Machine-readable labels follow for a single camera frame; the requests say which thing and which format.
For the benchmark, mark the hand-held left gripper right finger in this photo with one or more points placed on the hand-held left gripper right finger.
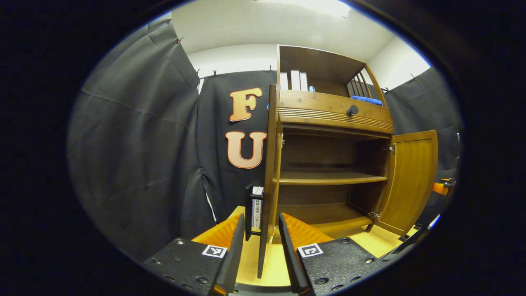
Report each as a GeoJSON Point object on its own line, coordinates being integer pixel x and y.
{"type": "Point", "coordinates": [291, 255]}

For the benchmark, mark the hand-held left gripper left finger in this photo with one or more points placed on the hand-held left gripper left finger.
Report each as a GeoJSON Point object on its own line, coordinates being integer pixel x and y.
{"type": "Point", "coordinates": [232, 255]}

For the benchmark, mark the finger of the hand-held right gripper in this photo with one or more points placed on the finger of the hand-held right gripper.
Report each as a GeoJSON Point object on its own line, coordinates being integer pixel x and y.
{"type": "Point", "coordinates": [439, 188]}

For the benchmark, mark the wooden cabinet door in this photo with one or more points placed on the wooden cabinet door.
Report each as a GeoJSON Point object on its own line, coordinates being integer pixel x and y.
{"type": "Point", "coordinates": [267, 185]}
{"type": "Point", "coordinates": [411, 181]}

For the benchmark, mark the wooden double-door shoe cabinet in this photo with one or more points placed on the wooden double-door shoe cabinet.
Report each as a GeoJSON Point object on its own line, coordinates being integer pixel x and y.
{"type": "Point", "coordinates": [328, 178]}

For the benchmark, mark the metal door hinge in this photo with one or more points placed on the metal door hinge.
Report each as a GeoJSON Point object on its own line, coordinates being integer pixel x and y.
{"type": "Point", "coordinates": [390, 148]}
{"type": "Point", "coordinates": [374, 214]}

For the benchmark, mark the white labelled book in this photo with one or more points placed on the white labelled book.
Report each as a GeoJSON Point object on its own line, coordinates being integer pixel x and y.
{"type": "Point", "coordinates": [256, 213]}

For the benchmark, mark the blue folded towel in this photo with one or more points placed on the blue folded towel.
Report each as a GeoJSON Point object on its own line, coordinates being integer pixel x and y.
{"type": "Point", "coordinates": [367, 100]}

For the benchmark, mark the black round drawer knob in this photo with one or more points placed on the black round drawer knob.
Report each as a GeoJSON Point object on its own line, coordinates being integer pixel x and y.
{"type": "Point", "coordinates": [352, 110]}

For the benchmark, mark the wooden ribbed drawer front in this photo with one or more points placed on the wooden ribbed drawer front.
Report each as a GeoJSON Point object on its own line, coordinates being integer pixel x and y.
{"type": "Point", "coordinates": [320, 105]}

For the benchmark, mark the black backdrop cloth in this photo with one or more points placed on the black backdrop cloth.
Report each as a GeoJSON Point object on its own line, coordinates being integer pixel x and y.
{"type": "Point", "coordinates": [135, 144]}

